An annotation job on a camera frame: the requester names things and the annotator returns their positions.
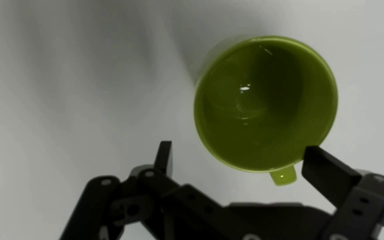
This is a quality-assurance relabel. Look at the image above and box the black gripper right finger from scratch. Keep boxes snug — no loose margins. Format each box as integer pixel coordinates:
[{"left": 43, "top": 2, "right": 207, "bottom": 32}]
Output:
[{"left": 301, "top": 146, "right": 384, "bottom": 240}]

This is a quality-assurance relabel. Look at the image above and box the yellow-green ceramic mug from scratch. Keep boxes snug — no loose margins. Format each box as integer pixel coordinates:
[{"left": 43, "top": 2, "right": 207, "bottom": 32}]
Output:
[{"left": 193, "top": 36, "right": 339, "bottom": 186}]

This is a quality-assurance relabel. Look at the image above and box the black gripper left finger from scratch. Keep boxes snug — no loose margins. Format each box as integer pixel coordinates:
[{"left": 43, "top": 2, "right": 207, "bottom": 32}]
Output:
[{"left": 59, "top": 140, "right": 211, "bottom": 240}]

